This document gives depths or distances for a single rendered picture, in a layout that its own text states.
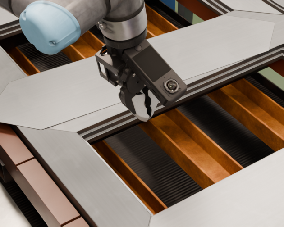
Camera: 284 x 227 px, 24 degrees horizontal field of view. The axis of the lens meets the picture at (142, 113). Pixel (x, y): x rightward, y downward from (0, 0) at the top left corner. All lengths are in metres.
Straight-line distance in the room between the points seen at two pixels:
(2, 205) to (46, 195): 0.22
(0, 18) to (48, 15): 0.79
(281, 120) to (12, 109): 0.64
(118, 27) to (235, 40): 0.62
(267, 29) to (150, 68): 0.64
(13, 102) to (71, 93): 0.12
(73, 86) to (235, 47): 0.40
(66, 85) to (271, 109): 0.51
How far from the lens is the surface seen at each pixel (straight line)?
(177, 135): 1.54
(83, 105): 1.37
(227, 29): 1.62
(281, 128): 1.60
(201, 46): 1.55
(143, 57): 1.04
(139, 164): 1.66
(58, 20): 0.90
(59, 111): 1.36
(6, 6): 0.99
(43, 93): 1.41
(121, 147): 1.70
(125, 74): 1.07
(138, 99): 1.12
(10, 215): 1.40
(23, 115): 1.36
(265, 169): 1.25
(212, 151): 1.48
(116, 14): 0.98
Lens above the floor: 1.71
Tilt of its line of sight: 40 degrees down
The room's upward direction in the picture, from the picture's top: straight up
